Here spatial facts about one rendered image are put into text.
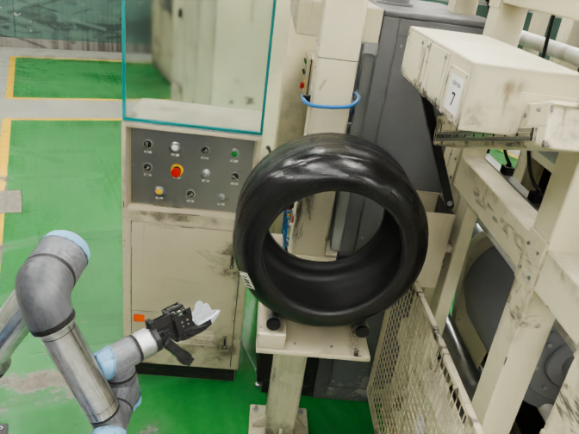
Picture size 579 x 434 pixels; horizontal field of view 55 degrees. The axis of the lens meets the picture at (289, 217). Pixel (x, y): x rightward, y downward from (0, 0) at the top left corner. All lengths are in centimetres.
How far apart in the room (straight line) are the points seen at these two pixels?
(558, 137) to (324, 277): 100
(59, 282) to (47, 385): 169
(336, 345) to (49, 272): 98
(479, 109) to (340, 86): 66
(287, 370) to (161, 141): 106
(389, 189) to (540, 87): 47
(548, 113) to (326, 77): 81
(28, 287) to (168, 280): 134
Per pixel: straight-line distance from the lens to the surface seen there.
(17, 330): 147
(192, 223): 238
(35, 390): 290
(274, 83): 510
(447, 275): 211
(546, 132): 121
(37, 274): 125
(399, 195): 154
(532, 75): 129
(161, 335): 153
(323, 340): 187
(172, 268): 249
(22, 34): 1044
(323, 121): 184
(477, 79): 125
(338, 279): 194
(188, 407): 274
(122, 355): 146
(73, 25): 1043
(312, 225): 198
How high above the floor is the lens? 194
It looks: 25 degrees down
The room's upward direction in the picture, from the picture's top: 8 degrees clockwise
